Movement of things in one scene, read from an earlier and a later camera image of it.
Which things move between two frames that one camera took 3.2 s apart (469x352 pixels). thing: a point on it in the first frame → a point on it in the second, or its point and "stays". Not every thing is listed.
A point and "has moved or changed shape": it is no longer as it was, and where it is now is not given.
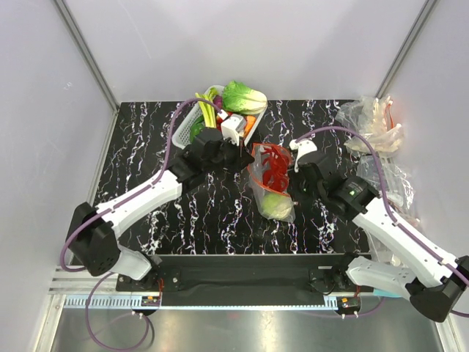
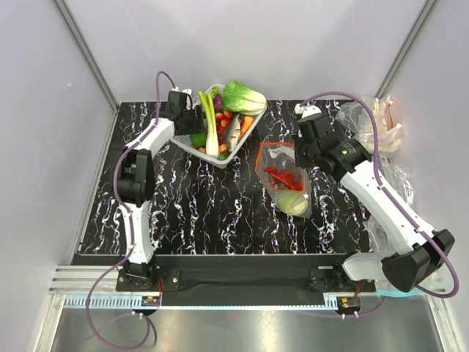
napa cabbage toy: (239, 98) stays
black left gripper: (242, 157) → (198, 126)
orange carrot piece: (249, 124) stays
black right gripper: (293, 184) → (300, 161)
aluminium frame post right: (427, 8) stays
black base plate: (234, 274) stays
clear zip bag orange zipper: (269, 171) has moved or changed shape
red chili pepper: (275, 175) has moved or changed shape
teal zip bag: (377, 292) stays
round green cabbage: (276, 206) → (293, 202)
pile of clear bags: (374, 126) stays
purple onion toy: (218, 100) stays
